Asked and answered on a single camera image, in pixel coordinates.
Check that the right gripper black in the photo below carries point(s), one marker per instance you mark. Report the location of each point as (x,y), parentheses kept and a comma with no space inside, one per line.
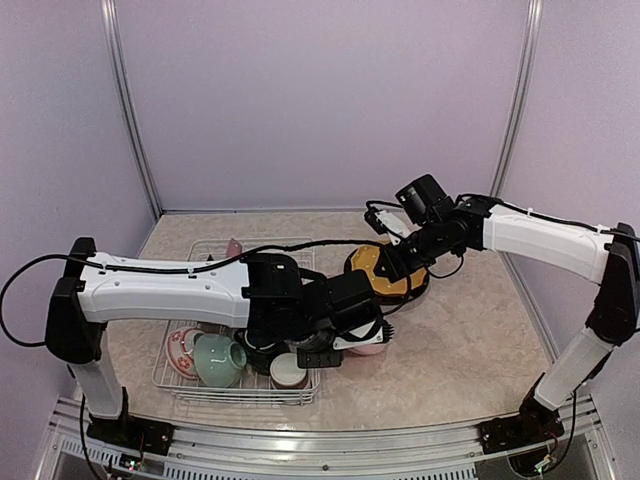
(397,270)

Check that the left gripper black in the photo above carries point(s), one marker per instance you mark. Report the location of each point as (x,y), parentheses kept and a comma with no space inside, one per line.
(307,360)

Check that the yellow polka dot plate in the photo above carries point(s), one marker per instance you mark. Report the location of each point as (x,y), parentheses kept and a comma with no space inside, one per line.
(365,265)

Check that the black striped rim plate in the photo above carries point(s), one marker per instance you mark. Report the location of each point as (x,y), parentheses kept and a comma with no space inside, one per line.
(415,292)

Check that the dark green mug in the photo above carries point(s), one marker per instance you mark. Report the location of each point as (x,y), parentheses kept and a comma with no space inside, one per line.
(260,358)

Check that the dark pink dotted plate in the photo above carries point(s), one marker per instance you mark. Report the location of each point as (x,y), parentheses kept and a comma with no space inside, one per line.
(233,248)

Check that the light pink plate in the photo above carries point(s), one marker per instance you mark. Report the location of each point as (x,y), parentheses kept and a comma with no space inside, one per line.
(368,350)

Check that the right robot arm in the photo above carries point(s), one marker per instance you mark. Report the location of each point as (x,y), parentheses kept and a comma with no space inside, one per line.
(607,257)

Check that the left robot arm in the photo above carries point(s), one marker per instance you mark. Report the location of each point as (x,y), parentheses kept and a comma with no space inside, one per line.
(261,290)

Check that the brown cup white base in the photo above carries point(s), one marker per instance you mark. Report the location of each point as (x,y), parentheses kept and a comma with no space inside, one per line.
(286,374)

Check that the light green ceramic bowl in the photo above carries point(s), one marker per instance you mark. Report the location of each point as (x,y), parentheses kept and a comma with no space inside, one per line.
(219,360)

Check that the red patterned white bowl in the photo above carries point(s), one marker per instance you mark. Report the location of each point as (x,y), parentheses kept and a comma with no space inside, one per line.
(179,347)

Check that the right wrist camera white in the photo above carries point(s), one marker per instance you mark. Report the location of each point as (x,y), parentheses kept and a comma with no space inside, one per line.
(379,217)

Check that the white wire dish rack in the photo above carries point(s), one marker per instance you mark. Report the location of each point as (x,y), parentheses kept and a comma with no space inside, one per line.
(251,387)

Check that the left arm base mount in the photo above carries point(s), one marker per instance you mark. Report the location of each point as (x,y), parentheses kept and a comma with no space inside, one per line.
(134,433)

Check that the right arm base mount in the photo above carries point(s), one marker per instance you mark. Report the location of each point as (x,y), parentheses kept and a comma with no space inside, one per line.
(513,432)

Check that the right aluminium corner post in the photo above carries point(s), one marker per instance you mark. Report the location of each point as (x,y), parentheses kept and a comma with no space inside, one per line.
(519,98)

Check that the aluminium corner post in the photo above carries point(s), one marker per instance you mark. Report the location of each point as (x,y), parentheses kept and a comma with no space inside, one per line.
(519,98)
(127,107)

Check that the aluminium front rail frame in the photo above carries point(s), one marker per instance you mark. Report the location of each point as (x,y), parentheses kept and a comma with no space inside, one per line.
(446,451)

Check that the left aluminium corner post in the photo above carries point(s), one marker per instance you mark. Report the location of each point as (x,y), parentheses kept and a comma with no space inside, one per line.
(127,107)

